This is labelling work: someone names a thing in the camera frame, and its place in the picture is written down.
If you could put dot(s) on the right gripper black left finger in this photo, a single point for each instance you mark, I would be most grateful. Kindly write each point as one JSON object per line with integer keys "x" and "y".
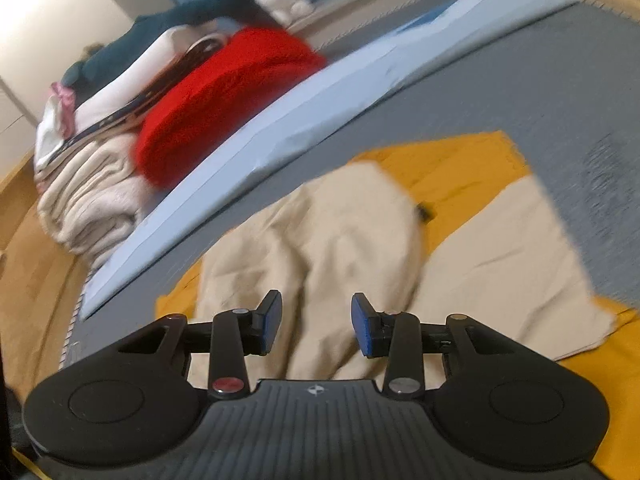
{"x": 238, "y": 333}

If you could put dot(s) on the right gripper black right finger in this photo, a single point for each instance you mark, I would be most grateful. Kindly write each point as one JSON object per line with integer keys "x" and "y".
{"x": 398, "y": 339}

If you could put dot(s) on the beige and yellow hooded jacket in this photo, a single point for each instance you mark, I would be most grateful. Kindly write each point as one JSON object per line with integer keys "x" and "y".
{"x": 431, "y": 228}

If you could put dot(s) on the white folded clothes stack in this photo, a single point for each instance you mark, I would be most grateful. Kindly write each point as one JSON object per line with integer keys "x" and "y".
{"x": 122, "y": 103}

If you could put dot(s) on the cream folded blanket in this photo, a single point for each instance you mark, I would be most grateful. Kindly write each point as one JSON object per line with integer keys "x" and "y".
{"x": 96, "y": 200}

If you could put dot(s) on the light blue folded sheet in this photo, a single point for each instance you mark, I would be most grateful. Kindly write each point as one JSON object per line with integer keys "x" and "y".
{"x": 305, "y": 116}

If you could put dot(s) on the wooden bed headboard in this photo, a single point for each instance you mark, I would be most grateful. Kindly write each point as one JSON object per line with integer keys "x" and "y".
{"x": 18, "y": 194}

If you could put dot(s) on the red folded blanket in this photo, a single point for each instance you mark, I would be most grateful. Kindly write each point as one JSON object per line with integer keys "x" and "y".
{"x": 255, "y": 68}

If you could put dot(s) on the grey quilted mattress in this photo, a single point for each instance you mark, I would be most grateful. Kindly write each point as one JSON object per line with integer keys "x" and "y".
{"x": 564, "y": 88}

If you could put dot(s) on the dark teal shark plush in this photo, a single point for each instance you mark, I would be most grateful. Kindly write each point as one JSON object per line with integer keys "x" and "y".
{"x": 89, "y": 76}

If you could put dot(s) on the white plush toy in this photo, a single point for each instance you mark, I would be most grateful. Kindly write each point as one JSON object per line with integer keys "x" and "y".
{"x": 287, "y": 12}

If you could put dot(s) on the wooden bed frame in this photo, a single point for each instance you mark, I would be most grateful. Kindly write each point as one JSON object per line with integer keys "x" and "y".
{"x": 40, "y": 285}

